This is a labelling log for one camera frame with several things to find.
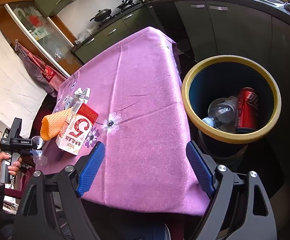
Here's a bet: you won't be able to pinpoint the red white milk carton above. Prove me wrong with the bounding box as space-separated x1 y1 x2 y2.
56 102 98 155

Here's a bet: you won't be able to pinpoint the clear plastic water bottle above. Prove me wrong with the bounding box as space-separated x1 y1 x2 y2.
202 96 238 133

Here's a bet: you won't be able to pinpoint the red soda can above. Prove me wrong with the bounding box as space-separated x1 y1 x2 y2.
235 87 258 134

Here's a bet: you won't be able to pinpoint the silver snack wrapper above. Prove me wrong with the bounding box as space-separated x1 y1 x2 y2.
65 87 91 109

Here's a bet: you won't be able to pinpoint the yellow rimmed trash bin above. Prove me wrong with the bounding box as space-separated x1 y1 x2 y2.
181 55 281 144

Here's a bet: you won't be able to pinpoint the person's left hand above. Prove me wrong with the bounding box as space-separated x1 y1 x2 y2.
0 152 22 186

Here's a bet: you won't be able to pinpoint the white hanging sheet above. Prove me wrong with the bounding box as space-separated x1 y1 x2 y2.
0 31 47 138

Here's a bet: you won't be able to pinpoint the hanging red apron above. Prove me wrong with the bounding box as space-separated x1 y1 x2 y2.
14 40 66 98

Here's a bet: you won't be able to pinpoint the pink floral tablecloth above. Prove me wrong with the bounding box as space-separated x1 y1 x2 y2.
41 26 210 217

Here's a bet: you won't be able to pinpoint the glass sliding door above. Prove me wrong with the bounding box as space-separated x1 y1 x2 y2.
4 1 82 77

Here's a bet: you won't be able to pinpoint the black wok with lid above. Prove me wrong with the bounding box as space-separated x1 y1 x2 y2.
89 8 112 22

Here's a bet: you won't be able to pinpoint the green lower cabinets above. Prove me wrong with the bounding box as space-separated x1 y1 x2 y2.
72 5 158 63

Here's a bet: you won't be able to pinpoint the small black pot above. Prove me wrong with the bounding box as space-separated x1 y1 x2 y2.
117 0 135 10

